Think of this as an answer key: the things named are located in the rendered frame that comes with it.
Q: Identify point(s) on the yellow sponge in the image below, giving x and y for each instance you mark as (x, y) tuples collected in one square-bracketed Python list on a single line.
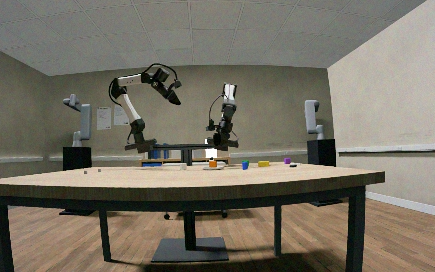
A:
[(263, 164)]

